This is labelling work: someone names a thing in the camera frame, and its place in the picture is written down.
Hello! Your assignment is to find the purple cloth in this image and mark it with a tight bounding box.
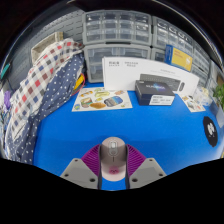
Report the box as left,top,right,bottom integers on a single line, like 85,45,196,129
2,90,12,111

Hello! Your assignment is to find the white blue tissue pack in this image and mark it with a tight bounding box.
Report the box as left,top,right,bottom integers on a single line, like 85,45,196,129
199,86,215,105

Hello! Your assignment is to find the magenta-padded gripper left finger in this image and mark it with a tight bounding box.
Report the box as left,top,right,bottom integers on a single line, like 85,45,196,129
59,143,103,191

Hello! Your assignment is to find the small yellow object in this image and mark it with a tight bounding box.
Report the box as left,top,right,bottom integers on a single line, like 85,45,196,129
72,72,86,96

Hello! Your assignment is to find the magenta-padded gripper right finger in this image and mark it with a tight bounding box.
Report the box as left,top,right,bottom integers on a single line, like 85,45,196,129
125,143,167,190

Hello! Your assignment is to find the yellow blue box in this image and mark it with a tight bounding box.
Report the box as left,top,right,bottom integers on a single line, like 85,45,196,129
164,44,194,73

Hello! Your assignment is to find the small dark box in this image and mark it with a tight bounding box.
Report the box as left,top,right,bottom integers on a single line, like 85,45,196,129
134,79,176,107

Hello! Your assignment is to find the white woven basket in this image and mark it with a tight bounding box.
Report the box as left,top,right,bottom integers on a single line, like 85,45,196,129
30,31,65,65

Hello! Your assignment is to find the long white keyboard box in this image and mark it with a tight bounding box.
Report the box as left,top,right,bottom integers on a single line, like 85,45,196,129
101,56,201,98

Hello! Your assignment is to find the black scalloped mouse pad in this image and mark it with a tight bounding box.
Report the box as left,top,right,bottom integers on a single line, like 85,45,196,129
202,115,219,148

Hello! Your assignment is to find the food print sticker sheet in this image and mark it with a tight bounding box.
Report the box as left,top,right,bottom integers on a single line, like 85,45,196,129
179,93,207,114
71,86,134,113

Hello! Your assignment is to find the pink computer mouse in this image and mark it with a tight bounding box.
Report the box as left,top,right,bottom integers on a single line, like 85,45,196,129
99,136,128,183

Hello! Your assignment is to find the navy polka dot cloth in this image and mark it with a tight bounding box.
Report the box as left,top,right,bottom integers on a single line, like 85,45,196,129
5,52,86,166

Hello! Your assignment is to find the red blue checkered cloth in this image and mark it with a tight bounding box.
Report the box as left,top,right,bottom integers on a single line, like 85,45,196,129
4,37,85,148

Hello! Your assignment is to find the green potted plant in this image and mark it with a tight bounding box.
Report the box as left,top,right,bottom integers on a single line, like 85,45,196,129
212,82,224,108

